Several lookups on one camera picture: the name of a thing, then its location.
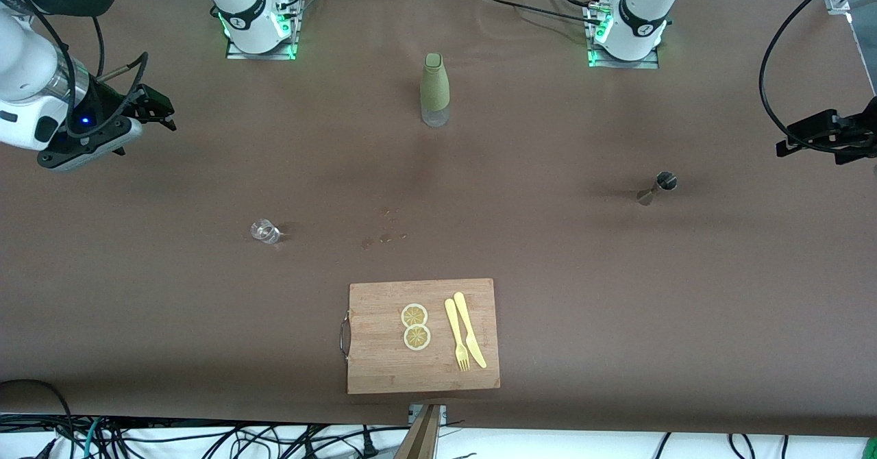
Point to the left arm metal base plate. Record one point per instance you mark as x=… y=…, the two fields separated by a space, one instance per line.
x=651 y=61

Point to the clear glass beaker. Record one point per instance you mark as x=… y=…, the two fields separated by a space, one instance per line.
x=264 y=231

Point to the yellow plastic knife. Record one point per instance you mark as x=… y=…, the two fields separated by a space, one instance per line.
x=466 y=322

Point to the lemon slice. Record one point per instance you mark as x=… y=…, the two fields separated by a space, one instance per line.
x=414 y=315
x=416 y=338

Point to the wooden post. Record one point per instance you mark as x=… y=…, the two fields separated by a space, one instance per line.
x=419 y=442

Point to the brown table cover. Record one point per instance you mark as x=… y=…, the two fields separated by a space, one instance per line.
x=616 y=274

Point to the wooden cutting board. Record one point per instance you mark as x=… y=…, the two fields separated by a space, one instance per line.
x=384 y=363

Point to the yellow plastic fork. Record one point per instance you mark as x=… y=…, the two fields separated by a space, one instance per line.
x=453 y=322

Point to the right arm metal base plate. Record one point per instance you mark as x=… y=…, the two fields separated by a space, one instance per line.
x=291 y=48

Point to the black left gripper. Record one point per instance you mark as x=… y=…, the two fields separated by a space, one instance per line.
x=851 y=132

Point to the green sleeved glass bottle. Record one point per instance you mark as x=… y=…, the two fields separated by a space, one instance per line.
x=434 y=89

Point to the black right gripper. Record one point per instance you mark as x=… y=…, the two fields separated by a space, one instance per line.
x=109 y=105

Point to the steel double jigger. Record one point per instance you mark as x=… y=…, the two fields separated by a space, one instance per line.
x=666 y=181

